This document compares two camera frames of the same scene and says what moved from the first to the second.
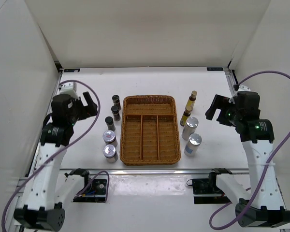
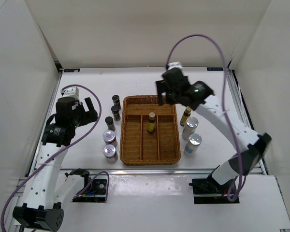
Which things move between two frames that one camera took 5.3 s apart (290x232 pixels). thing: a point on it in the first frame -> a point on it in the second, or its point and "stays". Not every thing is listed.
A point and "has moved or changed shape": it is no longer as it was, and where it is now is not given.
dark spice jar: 116,101 stays
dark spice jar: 109,121 stays
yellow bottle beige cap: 191,101 has moved or changed shape
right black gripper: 222,103 -> 162,88
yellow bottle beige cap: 182,122 stays
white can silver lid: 191,123 stays
